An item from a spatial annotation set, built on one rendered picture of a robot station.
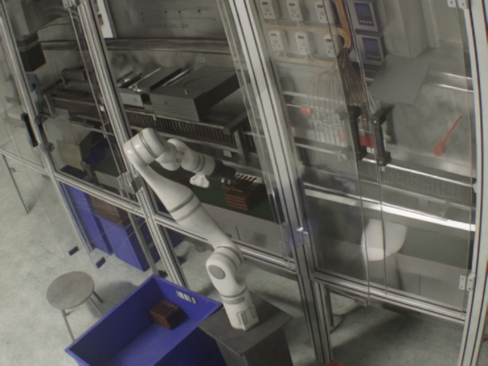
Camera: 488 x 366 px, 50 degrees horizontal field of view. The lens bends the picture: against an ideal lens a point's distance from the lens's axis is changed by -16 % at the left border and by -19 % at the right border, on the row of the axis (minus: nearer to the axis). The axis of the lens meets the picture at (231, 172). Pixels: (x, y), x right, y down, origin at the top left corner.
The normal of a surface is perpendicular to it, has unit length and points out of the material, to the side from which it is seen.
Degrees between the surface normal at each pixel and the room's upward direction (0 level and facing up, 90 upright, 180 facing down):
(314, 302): 90
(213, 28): 90
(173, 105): 90
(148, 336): 0
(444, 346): 0
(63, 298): 0
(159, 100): 90
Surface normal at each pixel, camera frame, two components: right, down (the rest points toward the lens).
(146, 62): -0.64, 0.52
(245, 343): -0.23, -0.83
